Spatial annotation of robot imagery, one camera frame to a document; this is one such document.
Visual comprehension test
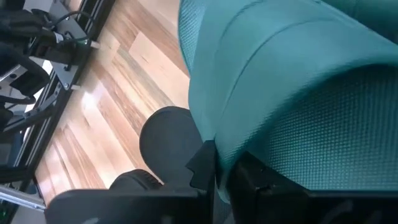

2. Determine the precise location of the black aluminium table frame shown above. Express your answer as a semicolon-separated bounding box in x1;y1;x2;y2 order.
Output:
0;0;116;215

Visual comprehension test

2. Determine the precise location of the teal rubber slide sandal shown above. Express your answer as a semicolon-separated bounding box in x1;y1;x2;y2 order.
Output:
322;0;398;46
177;0;398;205

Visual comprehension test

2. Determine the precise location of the black rubber slide sandal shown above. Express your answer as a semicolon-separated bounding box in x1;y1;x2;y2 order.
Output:
139;105;203;188
108;169;164;191

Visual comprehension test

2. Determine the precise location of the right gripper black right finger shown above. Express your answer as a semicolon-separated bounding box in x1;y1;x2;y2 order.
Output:
229;151;312;224

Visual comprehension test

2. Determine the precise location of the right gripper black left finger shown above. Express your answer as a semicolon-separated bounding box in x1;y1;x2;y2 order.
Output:
185;139;217;200

